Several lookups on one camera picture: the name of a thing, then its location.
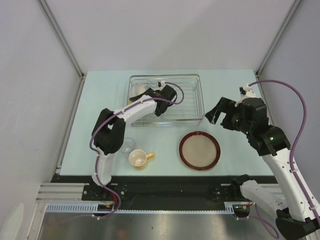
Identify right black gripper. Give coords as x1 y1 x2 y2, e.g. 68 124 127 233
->
205 96 253 135

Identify white ceramic bowl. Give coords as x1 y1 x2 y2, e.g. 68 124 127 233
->
129 83 146 98

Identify metal wire dish rack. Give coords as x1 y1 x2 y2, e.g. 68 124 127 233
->
127 74 205 127

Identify red rimmed round plate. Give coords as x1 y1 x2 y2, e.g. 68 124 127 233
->
178 131 221 171

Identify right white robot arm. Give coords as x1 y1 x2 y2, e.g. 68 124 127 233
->
205 97 320 240

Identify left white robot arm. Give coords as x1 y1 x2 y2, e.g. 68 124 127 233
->
89 81 184 200

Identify clear plastic cup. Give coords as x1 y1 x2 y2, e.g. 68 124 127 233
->
120 137 136 154

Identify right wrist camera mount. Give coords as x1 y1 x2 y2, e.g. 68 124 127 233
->
237 84 257 104

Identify cream mug yellow handle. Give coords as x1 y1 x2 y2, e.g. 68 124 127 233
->
128 149 155 170

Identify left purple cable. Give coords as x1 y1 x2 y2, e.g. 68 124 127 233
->
89 81 186 221

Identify slotted cable duct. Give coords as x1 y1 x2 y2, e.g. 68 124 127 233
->
45 202 251 215

